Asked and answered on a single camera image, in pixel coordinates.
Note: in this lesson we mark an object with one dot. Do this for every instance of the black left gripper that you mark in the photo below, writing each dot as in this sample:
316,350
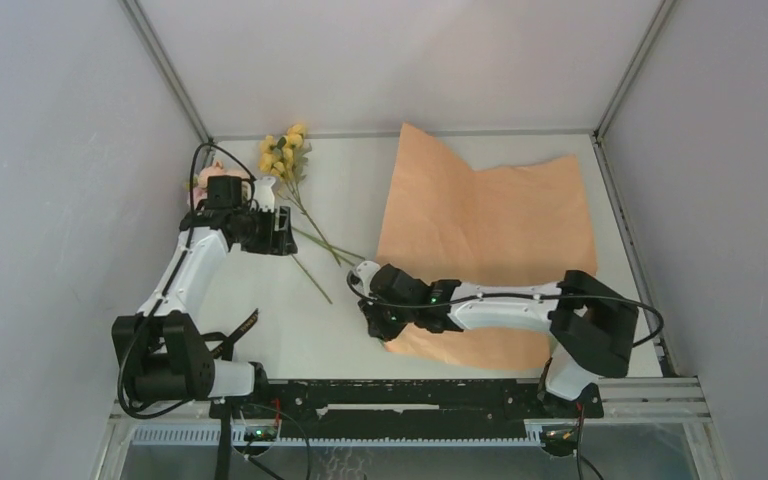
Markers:
276,242

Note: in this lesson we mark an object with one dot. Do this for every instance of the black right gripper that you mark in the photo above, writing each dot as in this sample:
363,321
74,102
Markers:
376,326

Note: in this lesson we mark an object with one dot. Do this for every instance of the yellow fake flower stem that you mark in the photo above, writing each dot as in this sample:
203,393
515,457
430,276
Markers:
285,157

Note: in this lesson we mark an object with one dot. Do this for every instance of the pink fake flower stem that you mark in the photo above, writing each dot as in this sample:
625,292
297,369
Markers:
200,190

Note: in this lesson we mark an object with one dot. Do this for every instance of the orange green wrapping paper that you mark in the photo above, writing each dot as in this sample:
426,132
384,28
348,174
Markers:
508,224

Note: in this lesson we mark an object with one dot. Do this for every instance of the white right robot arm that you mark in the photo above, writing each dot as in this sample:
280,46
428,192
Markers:
593,325

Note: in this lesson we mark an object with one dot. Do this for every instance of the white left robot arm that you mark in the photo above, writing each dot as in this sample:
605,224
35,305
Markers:
164,361

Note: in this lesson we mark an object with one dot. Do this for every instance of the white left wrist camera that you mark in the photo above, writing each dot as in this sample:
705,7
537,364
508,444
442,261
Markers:
263,193

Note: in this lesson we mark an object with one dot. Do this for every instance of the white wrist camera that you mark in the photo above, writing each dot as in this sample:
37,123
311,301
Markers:
263,193
363,273

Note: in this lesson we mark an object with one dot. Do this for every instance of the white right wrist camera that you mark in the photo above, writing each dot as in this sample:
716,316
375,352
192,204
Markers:
363,273

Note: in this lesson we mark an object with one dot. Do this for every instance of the black mounting base rail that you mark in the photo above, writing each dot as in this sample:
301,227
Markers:
411,410

